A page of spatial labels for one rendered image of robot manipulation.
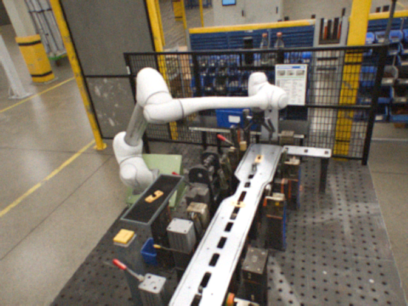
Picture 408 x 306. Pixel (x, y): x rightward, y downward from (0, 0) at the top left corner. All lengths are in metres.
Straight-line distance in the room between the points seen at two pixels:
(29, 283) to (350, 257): 2.42
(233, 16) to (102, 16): 4.87
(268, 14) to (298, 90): 6.04
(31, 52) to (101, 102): 4.78
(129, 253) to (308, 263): 0.92
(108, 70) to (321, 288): 3.44
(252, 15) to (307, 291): 7.31
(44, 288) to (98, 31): 2.74
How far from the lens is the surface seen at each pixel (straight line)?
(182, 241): 1.43
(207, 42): 3.97
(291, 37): 3.80
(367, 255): 1.93
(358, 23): 2.31
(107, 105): 4.48
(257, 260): 1.37
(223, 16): 8.54
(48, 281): 3.09
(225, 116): 2.38
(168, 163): 2.21
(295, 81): 2.37
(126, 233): 1.38
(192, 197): 1.59
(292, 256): 1.84
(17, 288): 3.18
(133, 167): 1.99
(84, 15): 4.25
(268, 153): 2.10
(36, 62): 9.15
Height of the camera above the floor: 2.05
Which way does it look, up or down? 29 degrees down
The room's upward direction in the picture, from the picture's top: 7 degrees counter-clockwise
